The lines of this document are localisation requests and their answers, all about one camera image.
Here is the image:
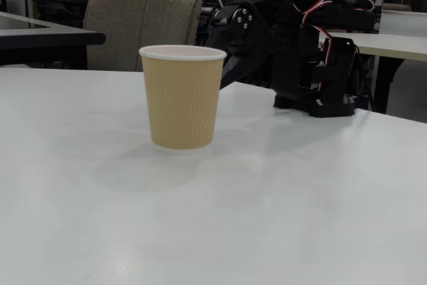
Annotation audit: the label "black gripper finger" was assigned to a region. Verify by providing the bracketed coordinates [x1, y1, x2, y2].
[219, 55, 248, 91]

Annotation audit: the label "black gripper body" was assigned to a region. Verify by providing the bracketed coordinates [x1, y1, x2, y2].
[206, 23, 273, 73]

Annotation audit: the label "tan ripple paper cup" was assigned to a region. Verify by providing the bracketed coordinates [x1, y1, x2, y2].
[138, 44, 228, 156]

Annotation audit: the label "beige fabric chair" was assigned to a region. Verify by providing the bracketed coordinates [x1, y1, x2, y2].
[82, 0, 203, 72]

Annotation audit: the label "white table dark legs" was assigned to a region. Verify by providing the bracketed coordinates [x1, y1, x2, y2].
[318, 31, 427, 114]

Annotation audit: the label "tan office chair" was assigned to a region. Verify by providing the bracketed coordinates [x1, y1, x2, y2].
[382, 3, 412, 12]

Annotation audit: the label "white desk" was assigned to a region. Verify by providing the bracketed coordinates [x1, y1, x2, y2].
[379, 9, 427, 37]

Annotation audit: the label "dark-edged grey table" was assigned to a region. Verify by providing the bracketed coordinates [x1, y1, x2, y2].
[0, 11, 107, 69]

